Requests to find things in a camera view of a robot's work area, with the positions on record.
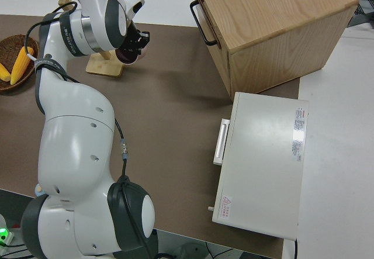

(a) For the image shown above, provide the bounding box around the bamboo stand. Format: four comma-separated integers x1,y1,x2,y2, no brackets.
57,0,125,78

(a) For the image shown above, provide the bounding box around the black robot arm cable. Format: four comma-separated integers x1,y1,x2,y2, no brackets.
24,1,153,259

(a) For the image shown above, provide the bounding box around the black mesh object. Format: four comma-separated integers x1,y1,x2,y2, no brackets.
344,0,374,30

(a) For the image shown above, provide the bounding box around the yellow banana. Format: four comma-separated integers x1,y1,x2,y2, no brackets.
0,62,12,82

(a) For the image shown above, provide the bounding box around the yellow corn cob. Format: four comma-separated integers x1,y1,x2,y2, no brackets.
10,46,34,85

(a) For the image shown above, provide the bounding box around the white oven door handle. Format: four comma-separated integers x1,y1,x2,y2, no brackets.
212,118,231,166

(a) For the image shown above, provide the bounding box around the pink mug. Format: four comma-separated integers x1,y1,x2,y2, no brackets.
115,47,144,65

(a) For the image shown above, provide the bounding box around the wooden cabinet box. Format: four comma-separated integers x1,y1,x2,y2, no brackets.
189,0,359,95

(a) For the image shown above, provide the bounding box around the brown table mat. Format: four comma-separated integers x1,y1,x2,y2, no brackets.
0,15,302,259

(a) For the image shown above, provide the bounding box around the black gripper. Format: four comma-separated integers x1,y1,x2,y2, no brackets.
116,22,151,52

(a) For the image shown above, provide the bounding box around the black cabinet handle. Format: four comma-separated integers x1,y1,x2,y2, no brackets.
189,0,219,46

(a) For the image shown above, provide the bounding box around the white toaster oven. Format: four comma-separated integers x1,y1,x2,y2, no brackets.
207,91,310,240

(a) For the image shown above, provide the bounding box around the wicker basket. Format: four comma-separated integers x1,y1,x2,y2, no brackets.
0,35,40,92

